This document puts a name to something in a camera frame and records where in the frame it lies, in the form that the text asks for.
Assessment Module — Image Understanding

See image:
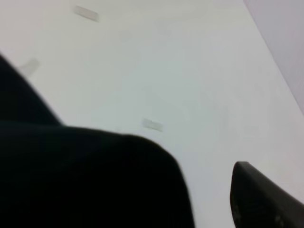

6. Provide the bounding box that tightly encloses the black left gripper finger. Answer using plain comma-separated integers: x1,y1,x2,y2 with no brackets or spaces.
230,161,304,228

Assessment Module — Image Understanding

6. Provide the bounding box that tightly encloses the black short sleeve t-shirt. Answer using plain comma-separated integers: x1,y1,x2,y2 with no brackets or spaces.
0,58,195,228

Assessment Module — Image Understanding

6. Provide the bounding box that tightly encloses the clear tape strip front right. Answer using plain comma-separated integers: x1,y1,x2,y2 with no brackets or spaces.
142,118,163,132

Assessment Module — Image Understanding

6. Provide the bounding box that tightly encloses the clear tape strip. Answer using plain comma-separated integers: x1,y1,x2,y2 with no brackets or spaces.
19,58,40,77
142,118,163,132
73,6,99,22

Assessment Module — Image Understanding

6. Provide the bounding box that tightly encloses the clear tape strip front left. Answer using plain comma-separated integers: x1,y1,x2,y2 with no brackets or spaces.
19,58,40,77

